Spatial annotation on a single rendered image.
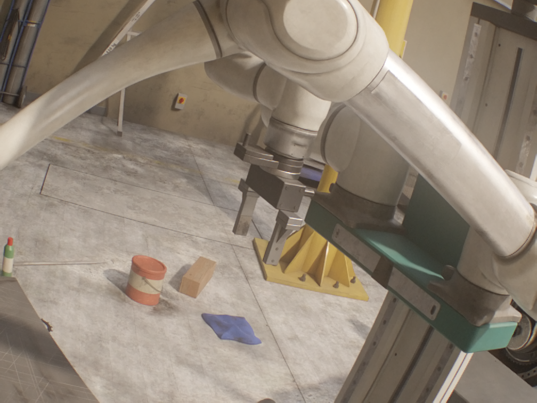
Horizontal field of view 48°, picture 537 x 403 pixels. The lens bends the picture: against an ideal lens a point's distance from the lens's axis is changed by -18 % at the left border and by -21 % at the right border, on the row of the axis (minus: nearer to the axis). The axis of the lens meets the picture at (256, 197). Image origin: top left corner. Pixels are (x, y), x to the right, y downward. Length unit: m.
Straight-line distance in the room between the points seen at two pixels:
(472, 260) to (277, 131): 0.45
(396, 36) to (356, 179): 3.02
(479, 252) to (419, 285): 0.18
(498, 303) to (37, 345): 0.87
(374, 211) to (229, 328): 2.09
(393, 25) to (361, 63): 3.72
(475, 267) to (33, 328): 0.84
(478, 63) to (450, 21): 7.03
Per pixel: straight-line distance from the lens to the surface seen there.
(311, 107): 1.31
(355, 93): 0.82
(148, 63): 0.95
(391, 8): 4.51
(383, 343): 1.70
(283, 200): 1.33
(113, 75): 0.94
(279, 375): 3.34
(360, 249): 1.49
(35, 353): 1.23
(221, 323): 3.60
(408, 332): 1.70
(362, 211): 1.56
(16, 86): 7.31
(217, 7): 0.94
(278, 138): 1.33
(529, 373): 2.41
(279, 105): 1.32
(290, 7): 0.73
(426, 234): 1.57
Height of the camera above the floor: 1.53
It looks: 14 degrees down
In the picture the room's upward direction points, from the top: 18 degrees clockwise
